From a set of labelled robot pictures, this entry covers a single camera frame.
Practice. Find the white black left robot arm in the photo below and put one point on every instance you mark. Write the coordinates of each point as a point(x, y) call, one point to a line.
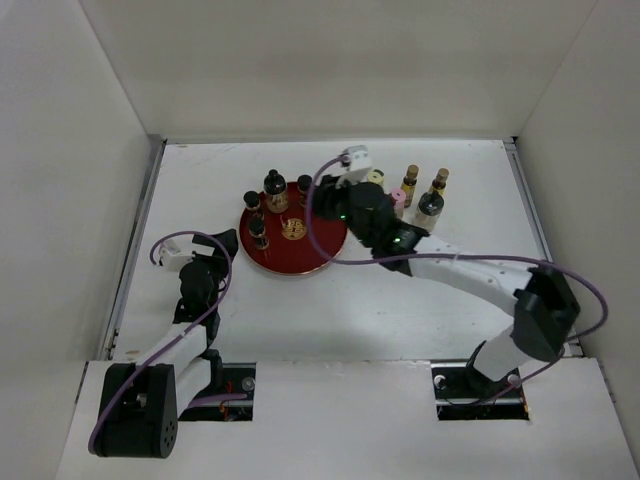
point(141, 401)

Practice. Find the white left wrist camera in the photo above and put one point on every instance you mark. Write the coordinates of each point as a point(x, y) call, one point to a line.
point(171, 257)

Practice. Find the black cap spice bottle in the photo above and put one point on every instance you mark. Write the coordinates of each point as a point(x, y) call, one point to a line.
point(252, 200)
point(303, 184)
point(257, 230)

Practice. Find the pink cap spice jar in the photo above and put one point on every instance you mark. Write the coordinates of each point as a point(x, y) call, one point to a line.
point(398, 198)

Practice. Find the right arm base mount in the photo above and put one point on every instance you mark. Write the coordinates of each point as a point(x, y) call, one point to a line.
point(461, 395)

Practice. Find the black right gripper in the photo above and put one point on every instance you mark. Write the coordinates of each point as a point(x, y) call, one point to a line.
point(325, 196)

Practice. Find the black knob glass dispenser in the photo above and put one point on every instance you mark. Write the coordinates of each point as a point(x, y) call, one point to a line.
point(276, 193)
point(428, 210)

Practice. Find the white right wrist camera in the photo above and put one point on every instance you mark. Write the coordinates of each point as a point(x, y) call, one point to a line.
point(356, 163)

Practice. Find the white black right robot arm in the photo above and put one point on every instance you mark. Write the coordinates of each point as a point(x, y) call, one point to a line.
point(537, 296)

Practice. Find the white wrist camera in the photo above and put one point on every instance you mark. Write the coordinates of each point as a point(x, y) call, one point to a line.
point(171, 257)
point(356, 163)

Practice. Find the cream cap spice jar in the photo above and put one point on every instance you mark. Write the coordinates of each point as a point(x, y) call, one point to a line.
point(376, 176)

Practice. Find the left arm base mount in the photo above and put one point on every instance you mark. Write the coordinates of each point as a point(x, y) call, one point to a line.
point(229, 398)

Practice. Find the yellow label oil bottle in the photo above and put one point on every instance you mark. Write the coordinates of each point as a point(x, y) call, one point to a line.
point(440, 181)
point(408, 184)

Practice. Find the red round tray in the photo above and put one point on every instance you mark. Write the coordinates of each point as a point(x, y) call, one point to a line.
point(289, 250)

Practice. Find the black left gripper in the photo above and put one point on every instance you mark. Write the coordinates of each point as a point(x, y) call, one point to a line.
point(219, 259)

